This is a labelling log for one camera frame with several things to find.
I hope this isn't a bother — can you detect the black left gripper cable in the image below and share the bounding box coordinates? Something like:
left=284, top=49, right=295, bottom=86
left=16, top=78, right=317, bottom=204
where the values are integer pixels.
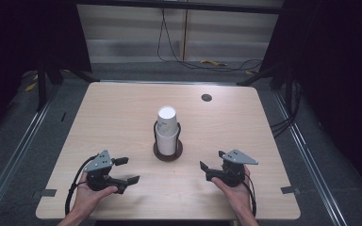
left=64, top=154, right=99, bottom=217

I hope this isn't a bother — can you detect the dark wooden wire cup holder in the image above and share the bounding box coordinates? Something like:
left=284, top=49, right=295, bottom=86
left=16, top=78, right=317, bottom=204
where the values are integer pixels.
left=152, top=121, right=184, bottom=163

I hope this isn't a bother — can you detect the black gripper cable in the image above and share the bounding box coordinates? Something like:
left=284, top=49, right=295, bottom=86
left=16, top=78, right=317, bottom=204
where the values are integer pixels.
left=243, top=172, right=258, bottom=218
left=64, top=154, right=99, bottom=217

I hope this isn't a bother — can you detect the metal floor rail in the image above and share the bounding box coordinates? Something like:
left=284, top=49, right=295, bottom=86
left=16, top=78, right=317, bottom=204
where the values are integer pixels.
left=271, top=89, right=350, bottom=226
left=0, top=84, right=60, bottom=220

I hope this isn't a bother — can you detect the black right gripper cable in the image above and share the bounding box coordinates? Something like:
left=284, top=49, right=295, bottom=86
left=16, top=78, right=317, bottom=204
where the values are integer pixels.
left=243, top=172, right=258, bottom=218

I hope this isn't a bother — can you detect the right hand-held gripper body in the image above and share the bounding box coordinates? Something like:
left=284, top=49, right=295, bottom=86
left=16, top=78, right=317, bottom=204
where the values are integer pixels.
left=221, top=149, right=259, bottom=188

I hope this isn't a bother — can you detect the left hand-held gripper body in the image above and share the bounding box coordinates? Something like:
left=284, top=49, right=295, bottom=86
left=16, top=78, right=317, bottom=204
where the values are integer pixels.
left=83, top=149, right=121, bottom=192

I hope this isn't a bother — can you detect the bundle of black floor cables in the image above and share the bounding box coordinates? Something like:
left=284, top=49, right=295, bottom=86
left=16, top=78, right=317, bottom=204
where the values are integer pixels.
left=270, top=79, right=304, bottom=139

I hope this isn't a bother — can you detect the grey tape strip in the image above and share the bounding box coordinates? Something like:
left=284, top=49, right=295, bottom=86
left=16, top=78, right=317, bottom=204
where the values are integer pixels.
left=280, top=186, right=302, bottom=196
left=32, top=188, right=58, bottom=199

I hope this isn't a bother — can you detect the black hanging wall cable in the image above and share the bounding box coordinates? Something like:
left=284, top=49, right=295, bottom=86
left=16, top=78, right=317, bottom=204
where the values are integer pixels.
left=156, top=8, right=264, bottom=73

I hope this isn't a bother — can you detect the single white paper cup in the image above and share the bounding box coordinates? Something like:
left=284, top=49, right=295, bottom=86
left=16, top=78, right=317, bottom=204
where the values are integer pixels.
left=156, top=105, right=179, bottom=137

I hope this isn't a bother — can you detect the person's right hand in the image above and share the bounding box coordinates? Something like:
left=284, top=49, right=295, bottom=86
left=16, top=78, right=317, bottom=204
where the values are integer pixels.
left=211, top=165, right=255, bottom=217

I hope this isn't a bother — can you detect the black metal stand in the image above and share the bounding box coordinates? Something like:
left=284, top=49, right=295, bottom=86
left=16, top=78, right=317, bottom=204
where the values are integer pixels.
left=236, top=62, right=293, bottom=92
left=36, top=56, right=64, bottom=111

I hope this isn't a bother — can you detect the person's left hand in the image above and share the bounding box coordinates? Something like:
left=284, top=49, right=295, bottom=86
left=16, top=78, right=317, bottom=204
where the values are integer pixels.
left=71, top=171, right=120, bottom=217

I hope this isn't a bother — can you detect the stack of white paper cups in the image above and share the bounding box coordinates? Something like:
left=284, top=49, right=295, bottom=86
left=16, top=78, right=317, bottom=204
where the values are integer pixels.
left=155, top=126, right=181, bottom=157

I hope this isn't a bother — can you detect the dark curtain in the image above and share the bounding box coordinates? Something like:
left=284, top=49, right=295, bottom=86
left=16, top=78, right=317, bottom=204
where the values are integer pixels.
left=258, top=0, right=362, bottom=196
left=0, top=0, right=92, bottom=142

